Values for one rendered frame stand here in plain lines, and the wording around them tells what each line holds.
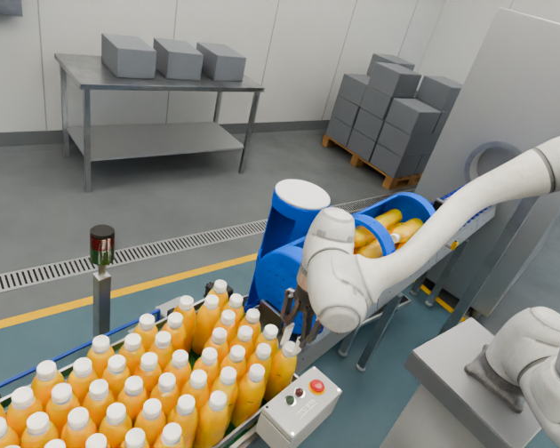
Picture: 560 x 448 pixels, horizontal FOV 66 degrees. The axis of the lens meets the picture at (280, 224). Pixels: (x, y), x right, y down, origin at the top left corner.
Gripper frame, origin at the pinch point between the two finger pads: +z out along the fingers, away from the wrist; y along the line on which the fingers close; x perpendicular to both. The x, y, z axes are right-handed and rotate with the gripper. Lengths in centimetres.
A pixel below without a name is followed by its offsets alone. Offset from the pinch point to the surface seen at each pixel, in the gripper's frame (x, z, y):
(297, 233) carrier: -73, 25, 54
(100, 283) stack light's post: 28, 5, 50
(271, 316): -10.9, 11.4, 15.6
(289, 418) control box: 15.3, 3.8, -13.9
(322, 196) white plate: -90, 10, 58
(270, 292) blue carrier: -16.1, 8.4, 22.1
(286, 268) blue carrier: -16.5, -3.8, 19.0
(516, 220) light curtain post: -158, 1, -16
